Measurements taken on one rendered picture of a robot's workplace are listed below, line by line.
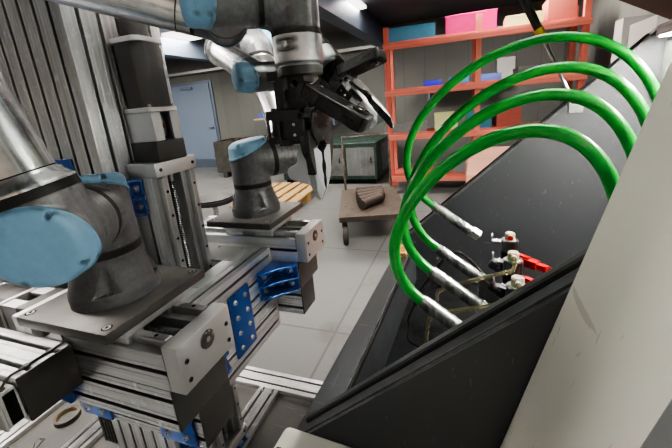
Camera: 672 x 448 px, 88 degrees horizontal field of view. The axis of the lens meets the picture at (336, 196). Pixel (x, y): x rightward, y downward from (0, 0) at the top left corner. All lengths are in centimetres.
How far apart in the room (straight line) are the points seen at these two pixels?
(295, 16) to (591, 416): 51
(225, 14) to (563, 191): 81
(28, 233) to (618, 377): 58
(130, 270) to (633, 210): 70
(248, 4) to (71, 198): 35
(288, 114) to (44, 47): 62
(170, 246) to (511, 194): 86
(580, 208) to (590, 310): 74
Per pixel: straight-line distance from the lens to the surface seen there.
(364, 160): 575
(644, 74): 65
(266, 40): 132
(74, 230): 56
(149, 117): 91
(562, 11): 531
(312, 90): 54
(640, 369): 22
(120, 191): 72
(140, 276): 74
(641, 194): 25
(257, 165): 106
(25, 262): 59
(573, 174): 98
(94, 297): 74
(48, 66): 100
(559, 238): 102
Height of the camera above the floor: 135
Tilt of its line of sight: 15 degrees down
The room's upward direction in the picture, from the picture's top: 5 degrees counter-clockwise
